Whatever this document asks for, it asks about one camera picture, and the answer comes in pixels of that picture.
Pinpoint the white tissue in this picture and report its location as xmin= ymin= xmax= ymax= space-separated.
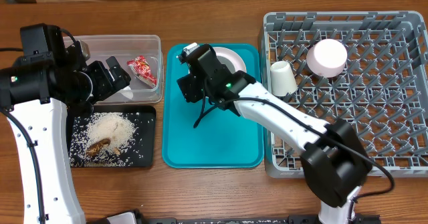
xmin=120 ymin=86 xmax=134 ymax=100

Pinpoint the red snack wrapper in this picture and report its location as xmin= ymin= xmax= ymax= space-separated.
xmin=127 ymin=55 xmax=157 ymax=88

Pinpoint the white plate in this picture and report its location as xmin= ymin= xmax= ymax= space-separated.
xmin=213 ymin=47 xmax=247 ymax=73

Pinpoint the rice pile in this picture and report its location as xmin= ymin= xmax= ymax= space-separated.
xmin=69 ymin=112 xmax=154 ymax=167

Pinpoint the cream paper cup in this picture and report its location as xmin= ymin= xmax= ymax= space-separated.
xmin=270 ymin=61 xmax=298 ymax=97

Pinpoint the small pink bowl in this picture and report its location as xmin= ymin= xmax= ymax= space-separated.
xmin=306 ymin=39 xmax=348 ymax=78

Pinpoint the brown food scrap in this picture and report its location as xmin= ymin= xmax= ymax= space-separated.
xmin=86 ymin=138 xmax=111 ymax=157

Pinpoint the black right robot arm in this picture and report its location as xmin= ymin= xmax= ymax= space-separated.
xmin=177 ymin=43 xmax=395 ymax=223

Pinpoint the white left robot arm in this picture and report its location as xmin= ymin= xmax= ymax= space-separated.
xmin=1 ymin=23 xmax=131 ymax=223

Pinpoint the clear plastic bin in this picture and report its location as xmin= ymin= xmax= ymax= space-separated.
xmin=75 ymin=35 xmax=164 ymax=105

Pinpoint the teal tray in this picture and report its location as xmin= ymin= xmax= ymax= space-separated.
xmin=162 ymin=43 xmax=264 ymax=169

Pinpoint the black tray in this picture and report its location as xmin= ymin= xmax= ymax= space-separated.
xmin=66 ymin=104 xmax=157 ymax=169

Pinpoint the grey dish rack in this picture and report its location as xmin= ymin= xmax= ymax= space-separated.
xmin=259 ymin=11 xmax=427 ymax=178

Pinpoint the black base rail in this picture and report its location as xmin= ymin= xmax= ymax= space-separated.
xmin=106 ymin=210 xmax=382 ymax=224

